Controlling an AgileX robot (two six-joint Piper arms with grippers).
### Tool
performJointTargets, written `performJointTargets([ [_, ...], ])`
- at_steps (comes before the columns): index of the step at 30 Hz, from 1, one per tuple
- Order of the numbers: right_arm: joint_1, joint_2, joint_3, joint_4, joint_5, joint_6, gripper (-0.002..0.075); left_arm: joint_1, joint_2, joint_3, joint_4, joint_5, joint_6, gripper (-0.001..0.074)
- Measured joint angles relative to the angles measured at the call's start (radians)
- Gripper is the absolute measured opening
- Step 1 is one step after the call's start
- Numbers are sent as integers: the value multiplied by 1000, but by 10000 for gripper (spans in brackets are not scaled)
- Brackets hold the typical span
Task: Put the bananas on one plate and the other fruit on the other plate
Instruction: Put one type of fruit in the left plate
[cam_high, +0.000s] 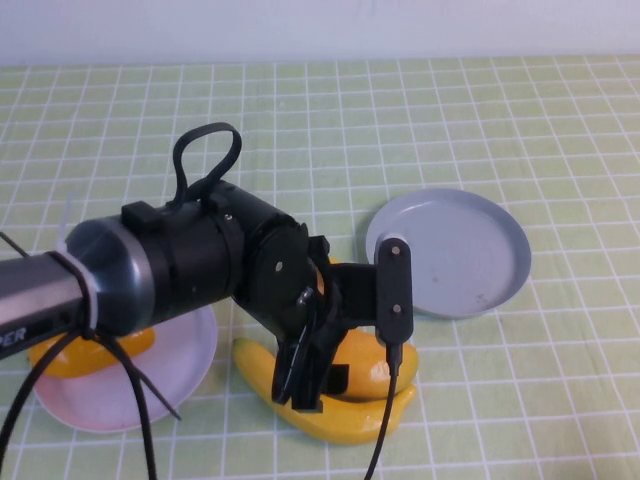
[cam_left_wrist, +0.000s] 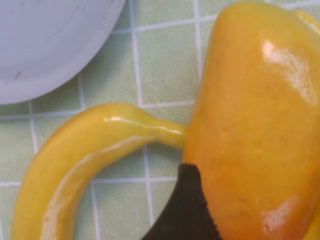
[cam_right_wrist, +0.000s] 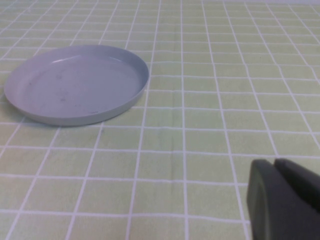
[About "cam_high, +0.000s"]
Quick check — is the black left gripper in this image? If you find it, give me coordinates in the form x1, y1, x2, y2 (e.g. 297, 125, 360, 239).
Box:
271, 235, 379, 414

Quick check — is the orange plastic mango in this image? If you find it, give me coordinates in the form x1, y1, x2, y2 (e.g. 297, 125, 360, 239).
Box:
319, 327, 419, 402

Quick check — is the yellow plastic mango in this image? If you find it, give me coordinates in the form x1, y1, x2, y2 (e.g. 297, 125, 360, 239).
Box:
27, 327, 157, 380

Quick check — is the pink round plastic plate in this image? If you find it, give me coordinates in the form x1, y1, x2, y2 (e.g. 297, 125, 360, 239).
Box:
32, 302, 219, 434

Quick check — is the grey round plastic plate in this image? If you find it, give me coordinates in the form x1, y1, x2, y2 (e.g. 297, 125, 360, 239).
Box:
364, 187, 532, 320

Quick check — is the large yellow plastic banana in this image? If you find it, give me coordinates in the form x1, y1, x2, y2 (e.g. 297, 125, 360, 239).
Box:
232, 337, 419, 446

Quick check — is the green white checked tablecloth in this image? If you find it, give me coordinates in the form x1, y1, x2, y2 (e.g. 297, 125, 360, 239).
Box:
0, 55, 640, 480

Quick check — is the black camera cable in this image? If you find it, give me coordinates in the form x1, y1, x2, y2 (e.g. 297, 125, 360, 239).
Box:
362, 343, 404, 480

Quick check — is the black oblong wrist camera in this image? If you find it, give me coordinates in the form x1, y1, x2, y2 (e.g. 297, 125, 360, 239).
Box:
374, 234, 416, 347

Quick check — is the black hanging arm cable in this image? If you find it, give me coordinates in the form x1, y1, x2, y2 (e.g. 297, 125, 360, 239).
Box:
97, 339, 159, 480
0, 332, 84, 459

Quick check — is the white cable tie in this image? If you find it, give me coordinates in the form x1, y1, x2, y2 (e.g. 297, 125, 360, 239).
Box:
53, 192, 101, 346

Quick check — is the black looped flat cable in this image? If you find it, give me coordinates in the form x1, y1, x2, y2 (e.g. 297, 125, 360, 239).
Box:
172, 122, 242, 211

